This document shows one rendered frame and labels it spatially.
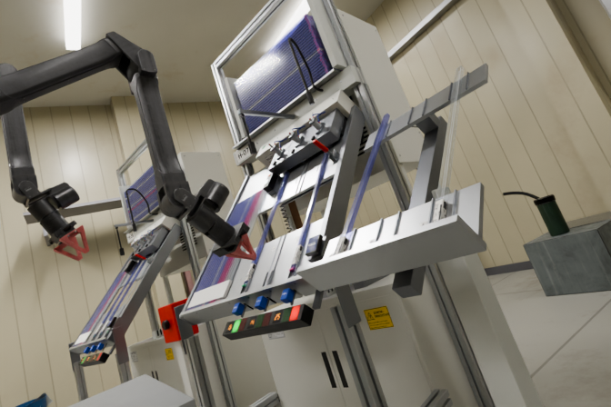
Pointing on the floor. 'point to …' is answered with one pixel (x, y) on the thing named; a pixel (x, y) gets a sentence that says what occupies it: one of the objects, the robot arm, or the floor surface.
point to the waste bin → (37, 402)
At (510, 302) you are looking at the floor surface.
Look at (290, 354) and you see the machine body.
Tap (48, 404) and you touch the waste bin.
